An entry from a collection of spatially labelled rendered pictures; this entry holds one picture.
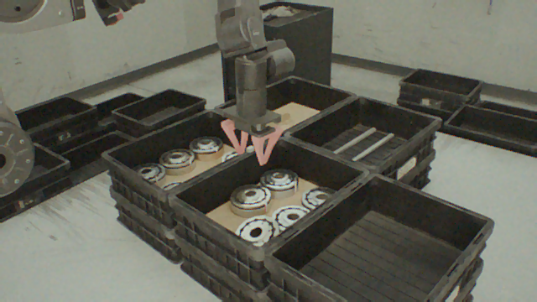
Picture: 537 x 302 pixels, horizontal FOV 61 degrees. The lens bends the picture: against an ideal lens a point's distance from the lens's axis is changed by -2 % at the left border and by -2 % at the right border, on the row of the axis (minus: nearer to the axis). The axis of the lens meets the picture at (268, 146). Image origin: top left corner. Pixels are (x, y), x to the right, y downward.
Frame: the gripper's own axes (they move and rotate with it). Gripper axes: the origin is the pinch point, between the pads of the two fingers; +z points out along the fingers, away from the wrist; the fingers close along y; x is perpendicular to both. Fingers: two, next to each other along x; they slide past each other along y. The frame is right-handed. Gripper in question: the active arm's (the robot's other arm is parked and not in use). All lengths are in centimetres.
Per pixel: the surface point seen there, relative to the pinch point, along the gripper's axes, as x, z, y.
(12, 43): -60, 42, 320
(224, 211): -5.7, 23.9, 15.9
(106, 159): 8.8, 14.6, 45.5
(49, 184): 3, 54, 114
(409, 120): -70, 14, 1
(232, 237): 8.2, 14.6, -2.5
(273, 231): -3.3, 18.9, -3.0
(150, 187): 8.5, 14.7, 25.6
